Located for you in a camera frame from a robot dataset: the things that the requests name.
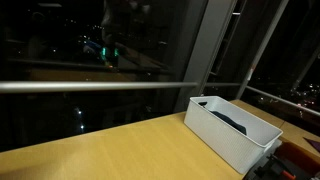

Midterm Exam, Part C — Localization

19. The white plastic basket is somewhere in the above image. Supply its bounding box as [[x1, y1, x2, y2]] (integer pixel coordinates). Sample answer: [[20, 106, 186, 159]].
[[183, 95, 284, 175]]

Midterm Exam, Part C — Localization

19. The slanted grey window bar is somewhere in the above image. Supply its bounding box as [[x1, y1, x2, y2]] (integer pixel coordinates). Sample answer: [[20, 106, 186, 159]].
[[234, 0, 290, 100]]

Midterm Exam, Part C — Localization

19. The orange handled black clamp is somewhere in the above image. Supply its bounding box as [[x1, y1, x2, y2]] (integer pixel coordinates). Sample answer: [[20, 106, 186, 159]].
[[252, 152, 320, 180]]

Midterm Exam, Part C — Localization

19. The grey window frame pillar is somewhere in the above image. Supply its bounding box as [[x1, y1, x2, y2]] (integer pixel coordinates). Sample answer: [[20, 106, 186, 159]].
[[173, 0, 240, 113]]

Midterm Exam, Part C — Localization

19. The dark blue shirt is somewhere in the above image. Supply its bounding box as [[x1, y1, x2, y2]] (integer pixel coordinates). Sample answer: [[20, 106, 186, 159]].
[[198, 101, 248, 136]]

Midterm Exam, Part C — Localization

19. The horizontal metal window railing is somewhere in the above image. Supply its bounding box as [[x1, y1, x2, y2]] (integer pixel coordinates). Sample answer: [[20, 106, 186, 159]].
[[0, 80, 200, 94], [245, 85, 320, 117]]

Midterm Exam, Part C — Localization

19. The purple cloth piece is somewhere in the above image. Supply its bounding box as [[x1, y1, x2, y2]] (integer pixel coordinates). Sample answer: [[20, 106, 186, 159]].
[[302, 137, 320, 154]]

